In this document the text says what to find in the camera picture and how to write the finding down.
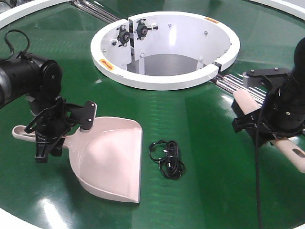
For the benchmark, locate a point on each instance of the pink plastic dustpan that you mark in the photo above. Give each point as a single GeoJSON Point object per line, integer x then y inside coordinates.
{"type": "Point", "coordinates": [107, 158]}

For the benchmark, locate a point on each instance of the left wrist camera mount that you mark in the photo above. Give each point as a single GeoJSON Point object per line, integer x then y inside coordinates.
{"type": "Point", "coordinates": [87, 115]}

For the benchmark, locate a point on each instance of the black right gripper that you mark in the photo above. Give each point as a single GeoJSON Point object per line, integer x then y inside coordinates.
{"type": "Point", "coordinates": [260, 131]}

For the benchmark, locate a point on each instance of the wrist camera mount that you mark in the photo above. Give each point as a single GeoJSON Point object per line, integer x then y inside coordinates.
{"type": "Point", "coordinates": [271, 78]}
{"type": "Point", "coordinates": [87, 115]}

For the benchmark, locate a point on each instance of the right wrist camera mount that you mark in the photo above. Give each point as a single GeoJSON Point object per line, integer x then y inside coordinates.
{"type": "Point", "coordinates": [271, 78]}

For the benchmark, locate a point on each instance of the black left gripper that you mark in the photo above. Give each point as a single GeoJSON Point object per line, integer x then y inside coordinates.
{"type": "Point", "coordinates": [53, 118]}

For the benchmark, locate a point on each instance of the white outer conveyor rim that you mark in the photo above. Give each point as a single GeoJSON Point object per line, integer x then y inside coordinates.
{"type": "Point", "coordinates": [292, 7]}

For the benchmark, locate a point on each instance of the black bearing block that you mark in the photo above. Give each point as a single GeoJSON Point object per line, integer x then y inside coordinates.
{"type": "Point", "coordinates": [142, 29]}
{"type": "Point", "coordinates": [123, 36]}

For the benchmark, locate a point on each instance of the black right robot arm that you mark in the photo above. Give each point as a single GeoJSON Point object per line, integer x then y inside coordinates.
{"type": "Point", "coordinates": [282, 113]}

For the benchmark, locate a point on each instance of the steel conveyor rollers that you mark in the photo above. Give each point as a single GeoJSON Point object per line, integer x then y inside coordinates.
{"type": "Point", "coordinates": [232, 83]}
{"type": "Point", "coordinates": [95, 10]}

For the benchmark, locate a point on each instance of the far steel conveyor rollers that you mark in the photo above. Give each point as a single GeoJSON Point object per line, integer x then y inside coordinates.
{"type": "Point", "coordinates": [95, 10]}

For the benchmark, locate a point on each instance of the pink hand broom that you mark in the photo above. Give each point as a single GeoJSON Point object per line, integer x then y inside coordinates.
{"type": "Point", "coordinates": [244, 104]}

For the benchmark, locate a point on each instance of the right black bearing block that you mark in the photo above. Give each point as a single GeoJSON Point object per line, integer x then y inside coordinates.
{"type": "Point", "coordinates": [142, 29]}

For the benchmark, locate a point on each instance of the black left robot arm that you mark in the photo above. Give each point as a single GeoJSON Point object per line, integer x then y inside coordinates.
{"type": "Point", "coordinates": [40, 80]}

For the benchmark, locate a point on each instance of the left black bearing block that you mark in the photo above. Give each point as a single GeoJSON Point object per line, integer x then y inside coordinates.
{"type": "Point", "coordinates": [123, 36]}

